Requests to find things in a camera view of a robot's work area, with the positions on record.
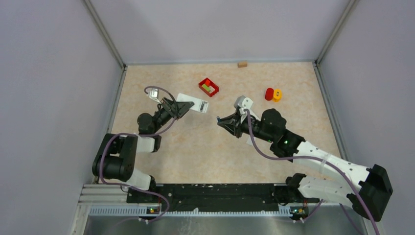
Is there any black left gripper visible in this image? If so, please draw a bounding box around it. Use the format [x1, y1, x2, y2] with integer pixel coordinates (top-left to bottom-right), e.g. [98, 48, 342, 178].
[152, 96, 194, 133]

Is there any grey remote control with buttons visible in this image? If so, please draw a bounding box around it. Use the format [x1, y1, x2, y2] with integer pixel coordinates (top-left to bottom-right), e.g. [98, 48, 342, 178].
[176, 93, 209, 114]

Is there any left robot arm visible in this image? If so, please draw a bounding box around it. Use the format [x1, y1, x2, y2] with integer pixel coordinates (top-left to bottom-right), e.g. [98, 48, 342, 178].
[92, 98, 195, 202]

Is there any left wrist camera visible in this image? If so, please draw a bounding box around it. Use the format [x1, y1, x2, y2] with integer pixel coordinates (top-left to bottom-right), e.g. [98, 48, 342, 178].
[148, 88, 161, 104]

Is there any red oval toy block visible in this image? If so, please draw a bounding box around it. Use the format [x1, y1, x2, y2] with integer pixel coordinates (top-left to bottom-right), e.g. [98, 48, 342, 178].
[264, 88, 274, 101]

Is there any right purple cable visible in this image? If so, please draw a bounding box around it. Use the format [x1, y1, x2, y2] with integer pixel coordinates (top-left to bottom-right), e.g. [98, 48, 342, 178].
[244, 109, 381, 235]

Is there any small white battery cover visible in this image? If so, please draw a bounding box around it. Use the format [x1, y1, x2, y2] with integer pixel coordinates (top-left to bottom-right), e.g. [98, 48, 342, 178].
[246, 138, 253, 146]

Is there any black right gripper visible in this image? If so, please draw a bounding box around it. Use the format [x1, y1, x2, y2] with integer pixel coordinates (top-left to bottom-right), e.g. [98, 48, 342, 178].
[218, 111, 275, 143]

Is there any tan wooden block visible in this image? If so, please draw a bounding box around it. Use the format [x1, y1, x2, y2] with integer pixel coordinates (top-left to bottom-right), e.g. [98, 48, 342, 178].
[237, 61, 248, 68]

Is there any red toy bin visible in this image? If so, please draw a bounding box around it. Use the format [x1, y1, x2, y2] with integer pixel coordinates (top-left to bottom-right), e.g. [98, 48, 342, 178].
[198, 77, 219, 97]

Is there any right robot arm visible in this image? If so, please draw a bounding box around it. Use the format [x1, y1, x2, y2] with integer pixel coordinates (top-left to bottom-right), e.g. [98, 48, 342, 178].
[217, 109, 393, 222]

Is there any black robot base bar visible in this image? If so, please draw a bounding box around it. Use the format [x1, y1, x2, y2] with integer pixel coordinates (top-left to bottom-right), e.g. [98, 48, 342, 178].
[126, 183, 319, 212]

